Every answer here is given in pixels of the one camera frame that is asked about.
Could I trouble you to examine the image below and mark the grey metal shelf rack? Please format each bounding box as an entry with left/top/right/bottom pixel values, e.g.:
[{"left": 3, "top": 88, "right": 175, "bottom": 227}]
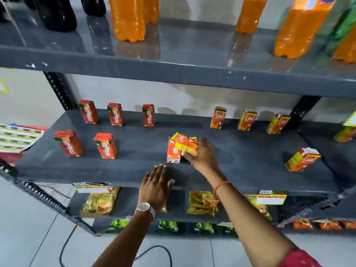
[
  {"left": 278, "top": 96, "right": 356, "bottom": 237},
  {"left": 0, "top": 0, "right": 356, "bottom": 237}
]

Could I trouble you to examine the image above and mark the red sleeve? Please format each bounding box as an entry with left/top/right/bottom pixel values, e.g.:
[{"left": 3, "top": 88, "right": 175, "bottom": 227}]
[{"left": 278, "top": 248, "right": 324, "bottom": 267}]

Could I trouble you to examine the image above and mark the printed cardboard box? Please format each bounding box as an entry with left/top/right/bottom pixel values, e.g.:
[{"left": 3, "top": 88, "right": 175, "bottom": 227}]
[{"left": 0, "top": 123, "right": 48, "bottom": 165}]

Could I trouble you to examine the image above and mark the person's left hand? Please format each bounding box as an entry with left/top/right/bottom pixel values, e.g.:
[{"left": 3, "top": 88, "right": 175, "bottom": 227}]
[{"left": 138, "top": 164, "right": 176, "bottom": 212}]

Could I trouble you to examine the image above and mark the orange yellow juice carton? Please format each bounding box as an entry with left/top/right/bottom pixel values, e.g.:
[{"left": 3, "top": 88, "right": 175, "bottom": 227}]
[
  {"left": 210, "top": 107, "right": 227, "bottom": 130},
  {"left": 285, "top": 147, "right": 322, "bottom": 173},
  {"left": 333, "top": 126, "right": 356, "bottom": 143},
  {"left": 170, "top": 132, "right": 200, "bottom": 157},
  {"left": 266, "top": 113, "right": 291, "bottom": 135},
  {"left": 238, "top": 110, "right": 258, "bottom": 132}
]

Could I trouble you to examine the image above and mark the dark cola bottle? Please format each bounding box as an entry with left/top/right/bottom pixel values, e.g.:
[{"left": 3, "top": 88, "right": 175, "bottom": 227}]
[
  {"left": 31, "top": 0, "right": 78, "bottom": 33},
  {"left": 80, "top": 0, "right": 107, "bottom": 17}
]

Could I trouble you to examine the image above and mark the white yellow shelf label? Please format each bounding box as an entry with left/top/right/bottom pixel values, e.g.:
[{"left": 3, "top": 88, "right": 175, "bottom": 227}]
[
  {"left": 72, "top": 182, "right": 113, "bottom": 194},
  {"left": 257, "top": 190, "right": 287, "bottom": 205}
]

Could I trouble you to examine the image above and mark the person's right forearm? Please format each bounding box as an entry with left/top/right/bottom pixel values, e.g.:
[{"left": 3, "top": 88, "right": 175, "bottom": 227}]
[{"left": 201, "top": 170, "right": 299, "bottom": 267}]

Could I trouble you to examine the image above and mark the white wristwatch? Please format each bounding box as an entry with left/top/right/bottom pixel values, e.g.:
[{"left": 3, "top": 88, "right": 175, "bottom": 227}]
[{"left": 126, "top": 202, "right": 156, "bottom": 222}]

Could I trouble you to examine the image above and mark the black floor cable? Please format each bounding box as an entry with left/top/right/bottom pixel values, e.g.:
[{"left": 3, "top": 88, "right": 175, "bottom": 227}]
[{"left": 59, "top": 225, "right": 173, "bottom": 267}]

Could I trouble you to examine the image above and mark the person's right hand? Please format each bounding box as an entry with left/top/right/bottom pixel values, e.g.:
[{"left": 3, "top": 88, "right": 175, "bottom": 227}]
[{"left": 183, "top": 137, "right": 223, "bottom": 176}]

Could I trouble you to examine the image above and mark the green soda bottle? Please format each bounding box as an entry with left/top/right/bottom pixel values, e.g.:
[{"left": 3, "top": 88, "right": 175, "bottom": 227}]
[{"left": 314, "top": 0, "right": 356, "bottom": 67}]

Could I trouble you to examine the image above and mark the red juice carton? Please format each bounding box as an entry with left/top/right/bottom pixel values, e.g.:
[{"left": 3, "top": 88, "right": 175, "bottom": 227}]
[
  {"left": 78, "top": 100, "right": 100, "bottom": 125},
  {"left": 167, "top": 137, "right": 183, "bottom": 164},
  {"left": 107, "top": 102, "right": 125, "bottom": 126},
  {"left": 142, "top": 104, "right": 155, "bottom": 127},
  {"left": 54, "top": 130, "right": 84, "bottom": 158},
  {"left": 93, "top": 132, "right": 118, "bottom": 159}
]

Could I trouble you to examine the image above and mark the orange thread bracelet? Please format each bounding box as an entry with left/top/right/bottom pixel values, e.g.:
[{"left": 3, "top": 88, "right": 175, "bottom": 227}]
[{"left": 213, "top": 181, "right": 233, "bottom": 205}]

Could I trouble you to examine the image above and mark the yellow snack packet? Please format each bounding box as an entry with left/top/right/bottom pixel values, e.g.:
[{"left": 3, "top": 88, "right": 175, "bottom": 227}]
[
  {"left": 187, "top": 191, "right": 219, "bottom": 216},
  {"left": 80, "top": 187, "right": 121, "bottom": 218},
  {"left": 244, "top": 194, "right": 273, "bottom": 221}
]

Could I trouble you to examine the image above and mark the orange soda bottle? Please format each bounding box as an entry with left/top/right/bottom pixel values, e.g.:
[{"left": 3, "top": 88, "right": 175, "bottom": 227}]
[
  {"left": 235, "top": 0, "right": 269, "bottom": 34},
  {"left": 274, "top": 0, "right": 339, "bottom": 59},
  {"left": 333, "top": 25, "right": 356, "bottom": 64},
  {"left": 108, "top": 0, "right": 146, "bottom": 43},
  {"left": 143, "top": 0, "right": 160, "bottom": 25}
]

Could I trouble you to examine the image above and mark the person's left forearm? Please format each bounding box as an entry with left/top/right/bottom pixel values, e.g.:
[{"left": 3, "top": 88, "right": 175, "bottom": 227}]
[{"left": 92, "top": 211, "right": 154, "bottom": 267}]

